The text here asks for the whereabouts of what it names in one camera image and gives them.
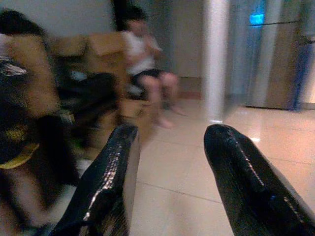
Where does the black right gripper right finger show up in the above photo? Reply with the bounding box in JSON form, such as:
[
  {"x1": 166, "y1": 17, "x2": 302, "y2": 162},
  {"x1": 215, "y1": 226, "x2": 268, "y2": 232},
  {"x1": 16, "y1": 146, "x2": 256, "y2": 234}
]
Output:
[{"x1": 203, "y1": 123, "x2": 315, "y2": 236}]

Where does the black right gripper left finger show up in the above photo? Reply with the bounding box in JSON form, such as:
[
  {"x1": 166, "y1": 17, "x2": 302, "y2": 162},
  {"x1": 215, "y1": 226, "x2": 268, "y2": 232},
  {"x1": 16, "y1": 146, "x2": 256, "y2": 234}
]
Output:
[{"x1": 50, "y1": 123, "x2": 138, "y2": 236}]

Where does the person in black clothes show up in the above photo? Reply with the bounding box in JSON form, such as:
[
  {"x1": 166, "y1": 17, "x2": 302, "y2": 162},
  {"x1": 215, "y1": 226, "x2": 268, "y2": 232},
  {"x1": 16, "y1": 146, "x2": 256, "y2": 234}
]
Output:
[{"x1": 0, "y1": 9, "x2": 82, "y2": 232}]

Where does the white pillar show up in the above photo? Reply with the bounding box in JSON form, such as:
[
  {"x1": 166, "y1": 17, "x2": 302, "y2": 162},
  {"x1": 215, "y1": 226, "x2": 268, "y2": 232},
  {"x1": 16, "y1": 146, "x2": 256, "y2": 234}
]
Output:
[{"x1": 201, "y1": 0, "x2": 231, "y2": 123}]

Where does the seated person in white shirt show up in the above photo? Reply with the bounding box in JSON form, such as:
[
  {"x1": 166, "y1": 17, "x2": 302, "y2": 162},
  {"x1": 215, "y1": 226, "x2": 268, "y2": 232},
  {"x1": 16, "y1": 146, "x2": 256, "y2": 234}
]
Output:
[{"x1": 117, "y1": 4, "x2": 184, "y2": 128}]

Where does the brown cardboard box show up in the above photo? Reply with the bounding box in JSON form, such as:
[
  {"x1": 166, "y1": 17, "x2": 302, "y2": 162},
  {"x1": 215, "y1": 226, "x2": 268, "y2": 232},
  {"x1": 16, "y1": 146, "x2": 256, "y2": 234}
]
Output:
[{"x1": 53, "y1": 32, "x2": 130, "y2": 82}]

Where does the silver refrigerator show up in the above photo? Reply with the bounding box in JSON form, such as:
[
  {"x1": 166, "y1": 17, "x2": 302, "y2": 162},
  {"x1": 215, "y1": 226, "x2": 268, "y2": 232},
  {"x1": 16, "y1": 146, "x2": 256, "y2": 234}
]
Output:
[{"x1": 227, "y1": 0, "x2": 315, "y2": 111}]

